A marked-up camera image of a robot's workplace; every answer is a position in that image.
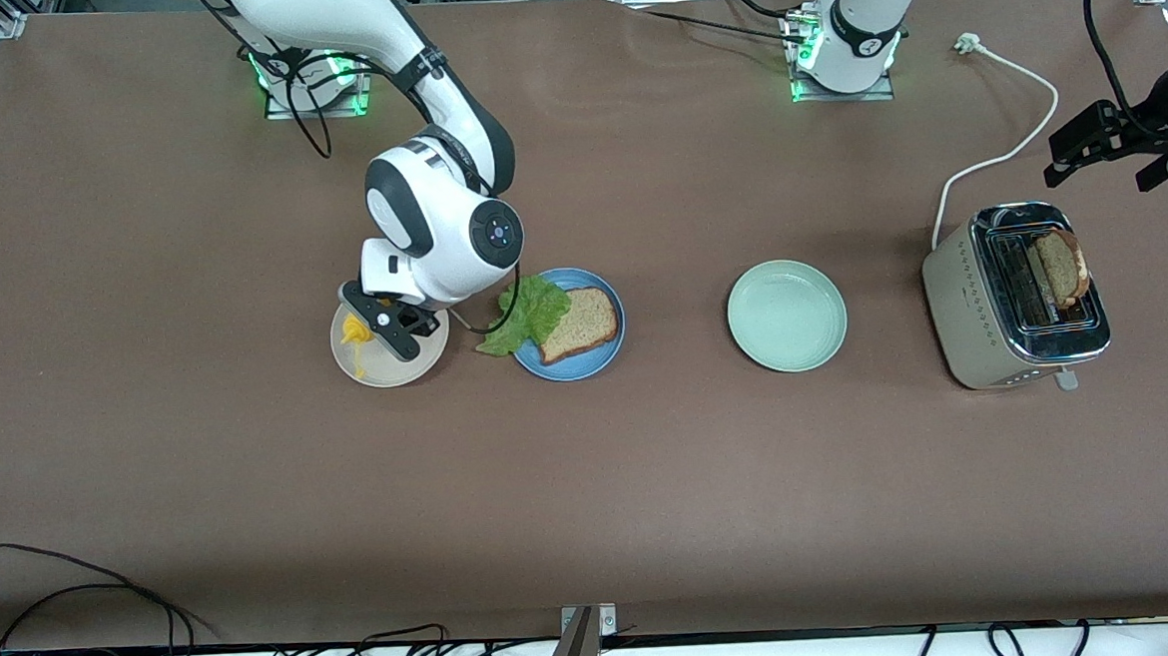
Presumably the yellow mustard squeeze bottle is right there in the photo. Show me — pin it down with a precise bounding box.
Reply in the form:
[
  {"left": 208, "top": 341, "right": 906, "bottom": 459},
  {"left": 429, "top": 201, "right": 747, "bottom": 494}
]
[{"left": 337, "top": 312, "right": 379, "bottom": 381}]

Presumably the green lettuce leaf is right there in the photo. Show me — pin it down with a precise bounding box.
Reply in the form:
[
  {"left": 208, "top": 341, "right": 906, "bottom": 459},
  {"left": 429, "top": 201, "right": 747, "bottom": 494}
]
[{"left": 471, "top": 272, "right": 576, "bottom": 359}]

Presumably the brown bread slice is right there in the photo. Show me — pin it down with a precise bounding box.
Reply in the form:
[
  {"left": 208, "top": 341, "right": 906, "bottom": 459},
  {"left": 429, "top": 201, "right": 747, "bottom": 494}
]
[
  {"left": 1029, "top": 227, "right": 1094, "bottom": 312},
  {"left": 536, "top": 287, "right": 623, "bottom": 367}
]

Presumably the blue round plate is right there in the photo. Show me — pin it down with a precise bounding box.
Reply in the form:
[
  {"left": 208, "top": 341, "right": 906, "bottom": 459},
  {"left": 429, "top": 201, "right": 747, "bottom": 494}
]
[{"left": 501, "top": 265, "right": 630, "bottom": 385}]

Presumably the beige round plate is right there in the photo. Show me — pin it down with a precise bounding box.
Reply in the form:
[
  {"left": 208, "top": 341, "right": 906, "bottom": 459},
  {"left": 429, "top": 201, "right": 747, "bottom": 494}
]
[{"left": 327, "top": 286, "right": 454, "bottom": 391}]

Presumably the pale green round plate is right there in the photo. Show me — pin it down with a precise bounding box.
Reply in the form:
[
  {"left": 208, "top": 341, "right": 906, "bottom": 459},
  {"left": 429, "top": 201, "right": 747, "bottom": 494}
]
[{"left": 724, "top": 256, "right": 851, "bottom": 376}]

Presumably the beige chrome two-slot toaster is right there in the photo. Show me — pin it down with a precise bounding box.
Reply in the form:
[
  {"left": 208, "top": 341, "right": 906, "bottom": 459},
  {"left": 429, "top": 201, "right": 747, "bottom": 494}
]
[{"left": 917, "top": 198, "right": 1115, "bottom": 398}]

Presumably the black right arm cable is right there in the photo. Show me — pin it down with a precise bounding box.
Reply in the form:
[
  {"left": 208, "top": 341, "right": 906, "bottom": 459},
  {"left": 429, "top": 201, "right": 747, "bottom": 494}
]
[{"left": 197, "top": 0, "right": 527, "bottom": 351}]

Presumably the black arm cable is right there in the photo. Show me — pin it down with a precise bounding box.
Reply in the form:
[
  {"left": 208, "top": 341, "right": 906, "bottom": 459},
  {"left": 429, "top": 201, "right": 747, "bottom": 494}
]
[
  {"left": 197, "top": 0, "right": 527, "bottom": 351},
  {"left": 1082, "top": 0, "right": 1168, "bottom": 138}
]

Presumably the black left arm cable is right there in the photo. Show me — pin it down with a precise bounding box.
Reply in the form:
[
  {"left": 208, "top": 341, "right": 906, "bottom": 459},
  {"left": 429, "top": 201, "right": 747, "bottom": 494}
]
[{"left": 1082, "top": 0, "right": 1168, "bottom": 138}]

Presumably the white toaster power cord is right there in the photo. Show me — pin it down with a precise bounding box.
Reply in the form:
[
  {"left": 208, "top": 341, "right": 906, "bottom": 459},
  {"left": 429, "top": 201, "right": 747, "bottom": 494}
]
[{"left": 920, "top": 27, "right": 1068, "bottom": 251}]

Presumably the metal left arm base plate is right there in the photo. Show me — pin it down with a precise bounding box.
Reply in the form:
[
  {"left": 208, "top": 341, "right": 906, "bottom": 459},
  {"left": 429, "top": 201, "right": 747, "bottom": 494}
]
[{"left": 786, "top": 2, "right": 897, "bottom": 106}]

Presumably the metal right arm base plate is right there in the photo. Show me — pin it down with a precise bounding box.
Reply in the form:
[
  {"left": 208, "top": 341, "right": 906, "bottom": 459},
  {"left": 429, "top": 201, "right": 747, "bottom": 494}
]
[{"left": 261, "top": 21, "right": 379, "bottom": 123}]

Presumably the black base power cable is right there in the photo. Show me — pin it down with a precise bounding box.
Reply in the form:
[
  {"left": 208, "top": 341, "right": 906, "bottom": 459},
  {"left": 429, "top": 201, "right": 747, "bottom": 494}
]
[{"left": 617, "top": 0, "right": 815, "bottom": 55}]

